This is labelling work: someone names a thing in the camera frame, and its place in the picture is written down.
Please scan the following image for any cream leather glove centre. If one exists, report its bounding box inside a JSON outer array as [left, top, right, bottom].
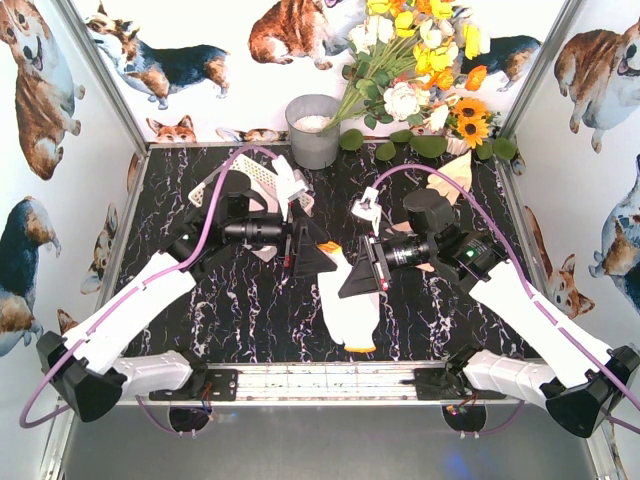
[[390, 221, 435, 273]]

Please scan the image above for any artificial flower bouquet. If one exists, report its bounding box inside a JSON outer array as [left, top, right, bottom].
[[325, 1, 491, 130]]

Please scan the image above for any cream leather glove back right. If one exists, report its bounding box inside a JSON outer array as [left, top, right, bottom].
[[426, 151, 472, 205]]

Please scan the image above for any purple cable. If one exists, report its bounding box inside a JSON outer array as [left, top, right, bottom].
[[371, 163, 640, 436], [18, 144, 281, 436]]

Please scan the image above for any blue dotted knit glove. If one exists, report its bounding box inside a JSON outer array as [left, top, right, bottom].
[[318, 241, 352, 283]]

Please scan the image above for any white plastic storage basket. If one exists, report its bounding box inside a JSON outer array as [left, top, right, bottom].
[[187, 153, 316, 263]]

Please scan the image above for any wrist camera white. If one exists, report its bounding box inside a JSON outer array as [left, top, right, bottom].
[[351, 187, 382, 236], [271, 155, 311, 220]]

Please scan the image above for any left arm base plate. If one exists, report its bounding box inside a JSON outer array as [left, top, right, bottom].
[[149, 368, 239, 402]]

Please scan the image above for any cream leather glove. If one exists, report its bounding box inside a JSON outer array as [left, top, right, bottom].
[[390, 221, 435, 273], [426, 151, 472, 205]]

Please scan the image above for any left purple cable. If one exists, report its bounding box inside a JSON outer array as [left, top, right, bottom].
[[18, 144, 281, 436]]

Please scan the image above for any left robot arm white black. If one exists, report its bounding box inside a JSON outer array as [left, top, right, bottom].
[[37, 170, 337, 422]]

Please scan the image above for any white glove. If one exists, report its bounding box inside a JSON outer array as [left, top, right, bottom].
[[318, 265, 380, 353]]

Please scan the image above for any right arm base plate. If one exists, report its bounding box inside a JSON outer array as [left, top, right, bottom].
[[400, 345, 507, 401]]

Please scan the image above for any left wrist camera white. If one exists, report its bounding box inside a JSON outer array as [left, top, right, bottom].
[[271, 155, 311, 220]]

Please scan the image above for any sunflower bunch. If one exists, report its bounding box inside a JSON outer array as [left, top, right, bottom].
[[445, 97, 499, 149]]

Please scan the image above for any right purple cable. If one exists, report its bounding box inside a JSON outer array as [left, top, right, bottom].
[[371, 163, 640, 436]]

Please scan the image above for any grey metal bucket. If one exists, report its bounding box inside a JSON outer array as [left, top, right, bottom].
[[285, 94, 340, 170]]

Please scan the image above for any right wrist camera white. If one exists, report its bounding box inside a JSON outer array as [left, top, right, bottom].
[[351, 187, 382, 236]]

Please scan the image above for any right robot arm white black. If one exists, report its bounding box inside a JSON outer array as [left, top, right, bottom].
[[338, 189, 639, 438]]

